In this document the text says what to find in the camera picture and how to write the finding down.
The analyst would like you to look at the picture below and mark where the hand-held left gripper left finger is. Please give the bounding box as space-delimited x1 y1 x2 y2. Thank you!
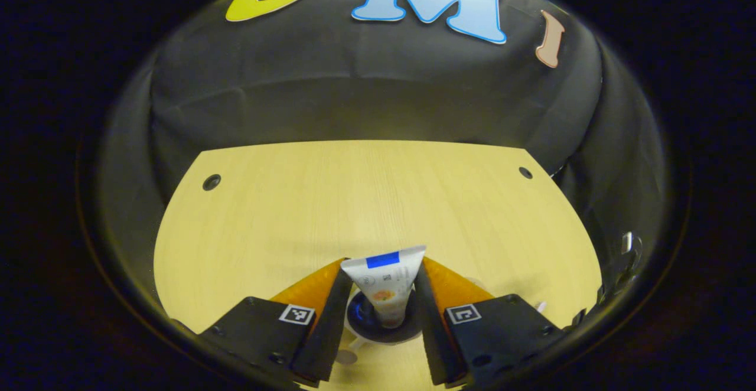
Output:
198 258 354 387

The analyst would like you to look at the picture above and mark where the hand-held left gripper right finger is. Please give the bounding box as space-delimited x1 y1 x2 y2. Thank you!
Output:
413 256 562 387

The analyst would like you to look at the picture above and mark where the white cup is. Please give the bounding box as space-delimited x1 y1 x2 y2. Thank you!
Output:
344 288 425 353

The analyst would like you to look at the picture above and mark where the white toothpaste tube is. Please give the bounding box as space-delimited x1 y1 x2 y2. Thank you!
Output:
341 245 427 328

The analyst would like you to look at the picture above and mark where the light wooden desktop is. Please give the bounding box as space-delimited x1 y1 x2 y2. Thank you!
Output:
154 140 603 391

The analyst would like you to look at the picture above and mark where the black backdrop cloth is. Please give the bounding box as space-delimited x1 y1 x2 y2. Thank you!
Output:
94 0 668 344

